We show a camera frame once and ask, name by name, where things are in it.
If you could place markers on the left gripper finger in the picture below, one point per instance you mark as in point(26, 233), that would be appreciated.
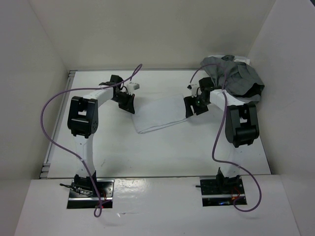
point(124, 106)
point(130, 104)

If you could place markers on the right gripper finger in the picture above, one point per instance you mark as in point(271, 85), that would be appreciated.
point(201, 109)
point(189, 106)

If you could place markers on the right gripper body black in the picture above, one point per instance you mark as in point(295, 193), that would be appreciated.
point(200, 103)

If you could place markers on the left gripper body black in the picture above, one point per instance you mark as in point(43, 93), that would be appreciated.
point(124, 97)

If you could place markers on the white skirt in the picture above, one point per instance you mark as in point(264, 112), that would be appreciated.
point(154, 115)

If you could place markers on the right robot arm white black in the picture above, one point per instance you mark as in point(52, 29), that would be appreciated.
point(239, 121)

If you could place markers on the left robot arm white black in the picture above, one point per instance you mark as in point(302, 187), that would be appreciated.
point(83, 123)

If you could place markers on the grey skirt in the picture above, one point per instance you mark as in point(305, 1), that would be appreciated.
point(254, 77)

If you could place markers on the black garment in basket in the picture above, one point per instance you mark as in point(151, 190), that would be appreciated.
point(254, 93)

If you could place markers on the white laundry basket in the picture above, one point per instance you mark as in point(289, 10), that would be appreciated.
point(238, 78)

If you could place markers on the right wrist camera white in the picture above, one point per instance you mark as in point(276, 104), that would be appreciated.
point(193, 89)

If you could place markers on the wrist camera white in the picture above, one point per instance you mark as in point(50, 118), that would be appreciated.
point(193, 89)
point(131, 87)

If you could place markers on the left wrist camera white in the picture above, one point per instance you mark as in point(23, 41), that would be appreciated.
point(131, 87)

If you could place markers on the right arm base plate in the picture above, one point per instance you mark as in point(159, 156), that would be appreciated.
point(222, 191)

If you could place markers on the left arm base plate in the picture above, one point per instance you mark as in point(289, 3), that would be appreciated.
point(80, 198)

